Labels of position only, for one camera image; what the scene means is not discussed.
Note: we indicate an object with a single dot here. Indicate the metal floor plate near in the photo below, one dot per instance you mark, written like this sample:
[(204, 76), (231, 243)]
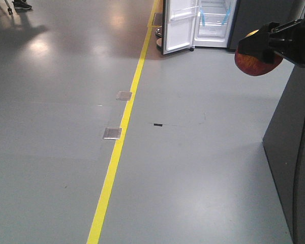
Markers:
[(111, 133)]

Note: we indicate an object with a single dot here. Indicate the black shoe of person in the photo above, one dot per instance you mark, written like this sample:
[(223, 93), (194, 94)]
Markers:
[(21, 5)]

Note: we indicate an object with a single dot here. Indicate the metal floor plate far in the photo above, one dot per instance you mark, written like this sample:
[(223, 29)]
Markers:
[(124, 95)]

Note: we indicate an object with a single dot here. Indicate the white open fridge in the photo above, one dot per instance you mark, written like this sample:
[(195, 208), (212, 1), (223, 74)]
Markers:
[(214, 22)]

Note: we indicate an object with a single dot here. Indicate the fridge door with shelves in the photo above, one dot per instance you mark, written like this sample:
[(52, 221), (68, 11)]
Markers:
[(179, 17)]

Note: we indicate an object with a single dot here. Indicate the dark grey cabinet side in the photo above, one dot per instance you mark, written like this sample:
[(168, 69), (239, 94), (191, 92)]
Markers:
[(284, 145)]

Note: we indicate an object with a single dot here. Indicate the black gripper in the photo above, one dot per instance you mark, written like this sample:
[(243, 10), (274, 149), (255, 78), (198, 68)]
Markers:
[(287, 40)]

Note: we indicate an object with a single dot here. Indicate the red yellow apple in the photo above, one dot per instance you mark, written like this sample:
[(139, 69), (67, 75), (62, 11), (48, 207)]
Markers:
[(252, 66)]

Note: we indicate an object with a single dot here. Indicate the metal floor plate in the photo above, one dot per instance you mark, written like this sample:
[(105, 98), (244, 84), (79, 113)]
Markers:
[(111, 133), (124, 95)]

